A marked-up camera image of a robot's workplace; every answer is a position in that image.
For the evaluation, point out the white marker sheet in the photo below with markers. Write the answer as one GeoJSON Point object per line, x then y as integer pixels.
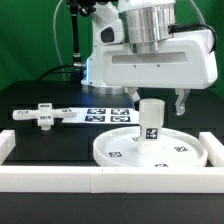
{"type": "Point", "coordinates": [104, 116]}

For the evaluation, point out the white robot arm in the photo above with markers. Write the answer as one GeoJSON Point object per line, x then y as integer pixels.
{"type": "Point", "coordinates": [138, 44]}

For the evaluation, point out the white cross table base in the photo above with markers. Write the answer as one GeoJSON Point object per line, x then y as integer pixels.
{"type": "Point", "coordinates": [44, 114]}

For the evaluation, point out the white left fence bar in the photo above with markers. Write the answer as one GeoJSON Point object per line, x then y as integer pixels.
{"type": "Point", "coordinates": [7, 144]}

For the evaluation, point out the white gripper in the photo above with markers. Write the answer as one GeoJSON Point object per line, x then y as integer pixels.
{"type": "Point", "coordinates": [184, 61]}

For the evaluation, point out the white right fence bar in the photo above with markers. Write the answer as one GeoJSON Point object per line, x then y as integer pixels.
{"type": "Point", "coordinates": [214, 148]}

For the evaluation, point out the black camera stand pole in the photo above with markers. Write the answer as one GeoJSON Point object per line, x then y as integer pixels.
{"type": "Point", "coordinates": [84, 8]}

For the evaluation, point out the white round table top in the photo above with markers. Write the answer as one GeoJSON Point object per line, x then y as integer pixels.
{"type": "Point", "coordinates": [123, 147]}

